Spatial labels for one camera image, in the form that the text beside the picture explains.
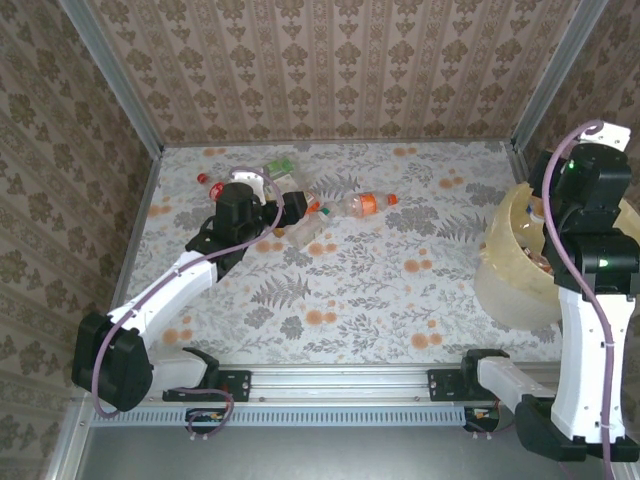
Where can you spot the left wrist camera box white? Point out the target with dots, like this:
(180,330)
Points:
(247,177)

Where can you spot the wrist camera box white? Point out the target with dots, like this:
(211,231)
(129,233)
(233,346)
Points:
(247,177)
(612,134)

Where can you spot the grey metal panel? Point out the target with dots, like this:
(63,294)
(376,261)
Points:
(325,455)

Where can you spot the aluminium mounting rail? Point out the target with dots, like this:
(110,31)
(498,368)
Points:
(340,382)

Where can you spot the floral patterned table cover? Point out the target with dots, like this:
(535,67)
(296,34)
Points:
(380,320)

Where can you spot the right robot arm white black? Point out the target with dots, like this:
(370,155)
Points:
(585,375)

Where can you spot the aluminium frame post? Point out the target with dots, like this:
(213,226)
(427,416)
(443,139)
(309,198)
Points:
(112,75)
(557,75)

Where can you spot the clear bottle green cap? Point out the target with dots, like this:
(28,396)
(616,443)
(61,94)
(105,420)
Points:
(307,232)

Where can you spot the red label cola bottle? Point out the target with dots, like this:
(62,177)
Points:
(216,190)

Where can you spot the green label plastic bottle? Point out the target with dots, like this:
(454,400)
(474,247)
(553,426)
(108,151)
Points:
(280,166)

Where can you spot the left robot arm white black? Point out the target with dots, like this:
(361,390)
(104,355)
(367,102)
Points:
(165,290)

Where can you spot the brown swirl label bottle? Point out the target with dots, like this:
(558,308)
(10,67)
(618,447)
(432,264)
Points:
(537,260)

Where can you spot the yellow round plastic bin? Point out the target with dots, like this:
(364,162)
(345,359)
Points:
(505,300)

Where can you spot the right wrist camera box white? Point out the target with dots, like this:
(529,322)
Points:
(612,134)

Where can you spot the white green label bottle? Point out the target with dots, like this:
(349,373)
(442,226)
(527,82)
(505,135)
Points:
(285,181)

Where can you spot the orange label orange cap bottle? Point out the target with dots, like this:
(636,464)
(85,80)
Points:
(367,204)

